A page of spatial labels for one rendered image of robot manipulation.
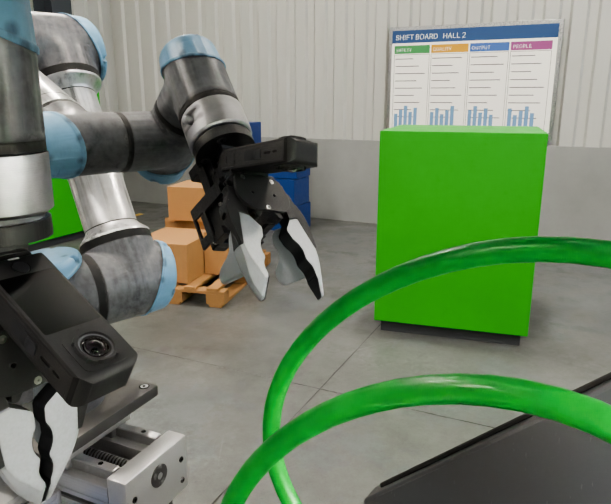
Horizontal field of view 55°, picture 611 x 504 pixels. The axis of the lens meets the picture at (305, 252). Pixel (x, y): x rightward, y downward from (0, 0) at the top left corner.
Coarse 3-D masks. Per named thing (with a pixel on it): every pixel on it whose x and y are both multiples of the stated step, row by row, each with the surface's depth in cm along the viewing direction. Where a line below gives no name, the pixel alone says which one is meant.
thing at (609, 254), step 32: (448, 256) 34; (480, 256) 32; (512, 256) 31; (544, 256) 30; (576, 256) 30; (608, 256) 29; (384, 288) 36; (320, 320) 40; (288, 352) 42; (288, 384) 44; (288, 480) 46
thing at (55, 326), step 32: (32, 256) 40; (0, 288) 37; (32, 288) 38; (64, 288) 39; (0, 320) 37; (32, 320) 36; (64, 320) 37; (96, 320) 38; (32, 352) 35; (64, 352) 35; (96, 352) 35; (128, 352) 37; (64, 384) 34; (96, 384) 34
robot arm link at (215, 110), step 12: (216, 96) 67; (228, 96) 68; (192, 108) 67; (204, 108) 66; (216, 108) 66; (228, 108) 66; (240, 108) 68; (192, 120) 66; (204, 120) 65; (216, 120) 65; (228, 120) 66; (240, 120) 66; (192, 132) 66; (204, 132) 66; (192, 144) 67
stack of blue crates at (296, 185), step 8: (256, 128) 694; (256, 136) 696; (272, 176) 670; (280, 176) 666; (288, 176) 662; (296, 176) 658; (304, 176) 679; (280, 184) 663; (288, 184) 659; (296, 184) 661; (304, 184) 680; (288, 192) 661; (296, 192) 664; (304, 192) 683; (296, 200) 666; (304, 200) 685; (304, 208) 687; (304, 216) 689
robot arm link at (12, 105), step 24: (0, 0) 34; (24, 0) 36; (0, 24) 34; (24, 24) 36; (0, 48) 34; (24, 48) 36; (0, 72) 35; (24, 72) 36; (0, 96) 35; (24, 96) 36; (0, 120) 35; (24, 120) 36; (0, 144) 35; (24, 144) 36
